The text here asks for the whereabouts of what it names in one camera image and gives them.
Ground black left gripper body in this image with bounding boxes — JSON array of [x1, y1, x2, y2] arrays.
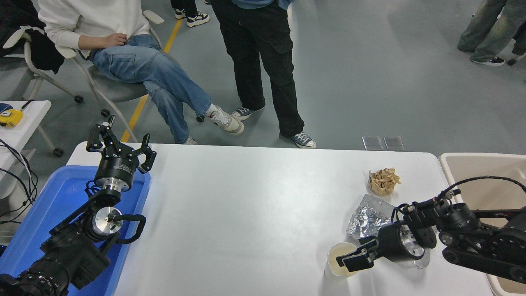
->
[[95, 153, 140, 188]]

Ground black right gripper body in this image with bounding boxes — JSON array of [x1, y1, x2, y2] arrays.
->
[[376, 224, 411, 263]]

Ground white paper cup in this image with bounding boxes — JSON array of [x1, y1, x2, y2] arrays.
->
[[324, 242, 360, 282]]

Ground crumpled tan paper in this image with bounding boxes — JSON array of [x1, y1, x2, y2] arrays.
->
[[368, 168, 401, 196]]

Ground person's right hand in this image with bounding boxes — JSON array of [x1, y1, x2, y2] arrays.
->
[[101, 33, 128, 48]]

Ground silver foil tray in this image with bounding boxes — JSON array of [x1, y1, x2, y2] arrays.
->
[[346, 194, 431, 269]]

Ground grey seat wheeled chair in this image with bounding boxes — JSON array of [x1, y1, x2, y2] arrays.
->
[[68, 9, 205, 143]]

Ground blue plastic tray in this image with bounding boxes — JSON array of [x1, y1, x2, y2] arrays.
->
[[0, 165, 151, 296]]

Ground white side table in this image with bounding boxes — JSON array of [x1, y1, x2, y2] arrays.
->
[[0, 100, 65, 165]]

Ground person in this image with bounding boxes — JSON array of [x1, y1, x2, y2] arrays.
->
[[210, 0, 317, 149], [457, 0, 526, 67], [170, 0, 210, 28], [38, 0, 245, 145]]

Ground silver floor plate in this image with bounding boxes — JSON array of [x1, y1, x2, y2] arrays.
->
[[383, 136, 405, 151], [362, 136, 383, 151]]

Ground yellow tape measure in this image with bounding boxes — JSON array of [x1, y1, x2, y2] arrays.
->
[[0, 99, 35, 127]]

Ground black jacket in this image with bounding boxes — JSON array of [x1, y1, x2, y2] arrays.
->
[[0, 0, 66, 74]]

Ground white-armed wheeled chair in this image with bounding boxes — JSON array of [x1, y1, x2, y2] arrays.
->
[[0, 25, 85, 104]]

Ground large pale bin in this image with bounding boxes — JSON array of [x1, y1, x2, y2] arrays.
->
[[438, 153, 526, 296]]

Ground dark hanging garment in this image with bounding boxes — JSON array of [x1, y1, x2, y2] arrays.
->
[[512, 25, 526, 56]]

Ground black cable bundle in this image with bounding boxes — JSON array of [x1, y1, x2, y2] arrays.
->
[[0, 139, 39, 224]]

